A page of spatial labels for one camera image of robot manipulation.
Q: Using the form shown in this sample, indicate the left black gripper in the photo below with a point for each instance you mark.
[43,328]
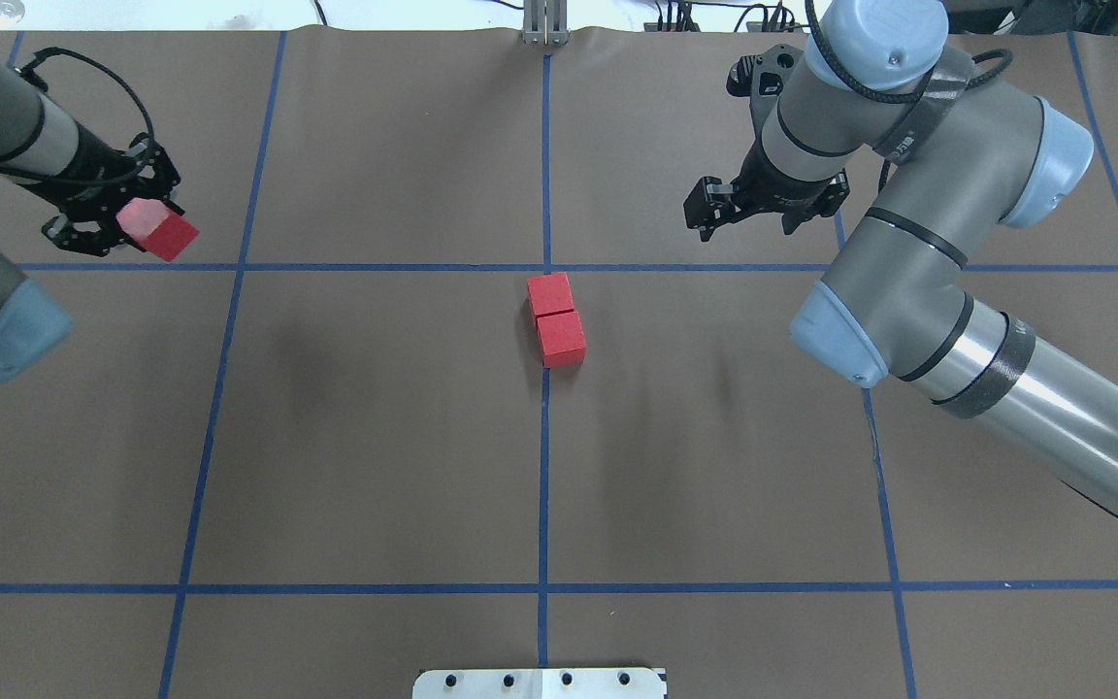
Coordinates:
[96,168]

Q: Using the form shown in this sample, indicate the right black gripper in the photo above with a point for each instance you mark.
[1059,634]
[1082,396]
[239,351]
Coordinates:
[778,190]

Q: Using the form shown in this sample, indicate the red block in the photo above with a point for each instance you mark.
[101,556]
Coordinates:
[156,228]
[550,295]
[562,339]

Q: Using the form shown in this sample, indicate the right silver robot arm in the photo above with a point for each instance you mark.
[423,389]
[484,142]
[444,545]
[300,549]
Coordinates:
[966,152]

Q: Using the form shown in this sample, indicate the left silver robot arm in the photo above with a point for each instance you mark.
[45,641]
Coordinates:
[37,140]

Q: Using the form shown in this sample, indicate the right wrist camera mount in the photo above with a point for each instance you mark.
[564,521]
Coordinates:
[763,74]

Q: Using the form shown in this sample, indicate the aluminium frame post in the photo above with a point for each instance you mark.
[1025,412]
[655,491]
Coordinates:
[545,22]

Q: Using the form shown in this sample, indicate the white camera pillar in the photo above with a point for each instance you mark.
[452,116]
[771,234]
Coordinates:
[571,682]

